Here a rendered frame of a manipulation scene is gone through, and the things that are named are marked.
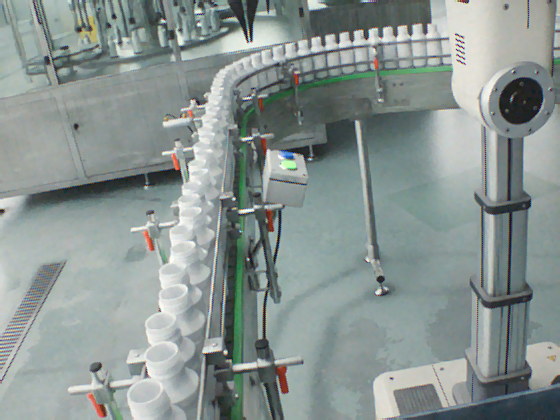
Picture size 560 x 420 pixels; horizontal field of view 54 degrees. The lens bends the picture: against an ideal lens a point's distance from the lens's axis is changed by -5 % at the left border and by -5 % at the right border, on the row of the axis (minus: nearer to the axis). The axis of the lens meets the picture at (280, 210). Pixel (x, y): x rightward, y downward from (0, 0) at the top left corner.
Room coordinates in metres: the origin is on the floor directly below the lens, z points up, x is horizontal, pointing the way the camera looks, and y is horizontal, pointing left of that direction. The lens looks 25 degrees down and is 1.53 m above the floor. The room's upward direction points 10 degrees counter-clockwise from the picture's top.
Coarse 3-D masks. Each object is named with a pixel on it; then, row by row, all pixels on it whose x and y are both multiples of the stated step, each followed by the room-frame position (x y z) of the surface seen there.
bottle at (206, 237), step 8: (192, 208) 0.86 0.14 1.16; (200, 208) 0.85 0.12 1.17; (184, 216) 0.85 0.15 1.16; (192, 216) 0.82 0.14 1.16; (200, 216) 0.83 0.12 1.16; (192, 224) 0.82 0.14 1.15; (200, 224) 0.83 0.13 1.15; (200, 232) 0.82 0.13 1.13; (208, 232) 0.83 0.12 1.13; (200, 240) 0.82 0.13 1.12; (208, 240) 0.82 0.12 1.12; (208, 248) 0.82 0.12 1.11; (216, 280) 0.82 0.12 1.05
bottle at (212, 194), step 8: (192, 176) 1.00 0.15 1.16; (200, 176) 1.00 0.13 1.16; (208, 176) 1.01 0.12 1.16; (208, 184) 1.00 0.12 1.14; (208, 192) 1.00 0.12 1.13; (216, 192) 1.01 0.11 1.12; (208, 200) 0.99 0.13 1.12; (216, 200) 1.00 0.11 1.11; (216, 208) 0.99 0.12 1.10; (216, 216) 0.99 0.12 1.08; (224, 216) 1.01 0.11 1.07; (224, 224) 1.00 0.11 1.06; (224, 232) 1.00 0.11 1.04; (224, 240) 0.99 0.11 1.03; (224, 248) 0.99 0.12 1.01
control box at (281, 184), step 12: (276, 156) 1.16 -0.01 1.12; (300, 156) 1.19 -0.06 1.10; (264, 168) 1.19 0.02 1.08; (276, 168) 1.09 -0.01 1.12; (288, 168) 1.09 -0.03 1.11; (300, 168) 1.11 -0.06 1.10; (264, 180) 1.14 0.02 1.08; (276, 180) 1.07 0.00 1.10; (288, 180) 1.07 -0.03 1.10; (300, 180) 1.07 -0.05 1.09; (264, 192) 1.09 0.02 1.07; (276, 192) 1.07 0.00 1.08; (288, 192) 1.07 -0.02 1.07; (300, 192) 1.07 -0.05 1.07; (288, 204) 1.07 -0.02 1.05; (300, 204) 1.07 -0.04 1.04; (276, 216) 1.13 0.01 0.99; (252, 252) 1.12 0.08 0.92; (276, 252) 1.10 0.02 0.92; (264, 300) 1.07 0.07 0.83; (264, 312) 1.03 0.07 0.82; (264, 324) 0.99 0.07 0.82; (264, 336) 0.95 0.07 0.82
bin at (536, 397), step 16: (480, 400) 0.55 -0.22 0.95; (496, 400) 0.54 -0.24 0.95; (512, 400) 0.54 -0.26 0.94; (528, 400) 0.54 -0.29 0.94; (544, 400) 0.54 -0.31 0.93; (400, 416) 0.55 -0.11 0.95; (416, 416) 0.54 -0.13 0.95; (432, 416) 0.54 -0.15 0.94; (448, 416) 0.54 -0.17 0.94; (464, 416) 0.54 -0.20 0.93; (480, 416) 0.54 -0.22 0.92; (496, 416) 0.54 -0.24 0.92; (512, 416) 0.54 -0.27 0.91; (528, 416) 0.54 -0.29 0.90; (544, 416) 0.54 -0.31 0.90
